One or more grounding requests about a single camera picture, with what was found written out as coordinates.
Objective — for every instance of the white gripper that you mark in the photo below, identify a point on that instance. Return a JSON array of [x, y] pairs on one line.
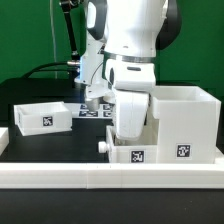
[[131, 84]]

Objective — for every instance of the white drawer cabinet frame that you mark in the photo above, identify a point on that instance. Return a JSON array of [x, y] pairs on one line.
[[185, 120]]

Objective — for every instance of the white front drawer box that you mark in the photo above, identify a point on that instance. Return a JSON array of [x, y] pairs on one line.
[[144, 150]]

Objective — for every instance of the white drawer box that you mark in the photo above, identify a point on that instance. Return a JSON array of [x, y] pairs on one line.
[[42, 118], [144, 150]]

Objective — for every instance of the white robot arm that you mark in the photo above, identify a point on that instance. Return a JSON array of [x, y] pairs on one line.
[[122, 38]]

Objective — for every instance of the white rear drawer box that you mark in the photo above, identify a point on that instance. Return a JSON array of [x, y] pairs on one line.
[[42, 118]]

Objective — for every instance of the paper marker sheet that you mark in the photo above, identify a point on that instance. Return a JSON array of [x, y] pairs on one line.
[[80, 110]]

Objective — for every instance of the white table border fence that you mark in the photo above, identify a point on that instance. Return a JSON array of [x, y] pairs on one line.
[[95, 176]]

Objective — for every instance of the black camera stand pole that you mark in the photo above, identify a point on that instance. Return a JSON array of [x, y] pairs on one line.
[[67, 6]]

